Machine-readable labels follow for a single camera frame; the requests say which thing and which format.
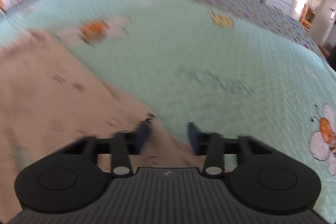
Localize bee print bedspread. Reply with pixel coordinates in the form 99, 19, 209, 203
0, 0, 336, 222

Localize white door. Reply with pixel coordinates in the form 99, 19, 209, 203
319, 0, 336, 46

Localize wooden chair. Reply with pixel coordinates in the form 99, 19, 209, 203
301, 4, 317, 30

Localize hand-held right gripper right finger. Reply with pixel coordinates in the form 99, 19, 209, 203
188, 122, 273, 178

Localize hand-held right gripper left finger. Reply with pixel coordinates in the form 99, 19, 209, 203
62, 121, 152, 179

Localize beige printed pants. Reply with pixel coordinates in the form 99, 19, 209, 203
0, 30, 231, 219

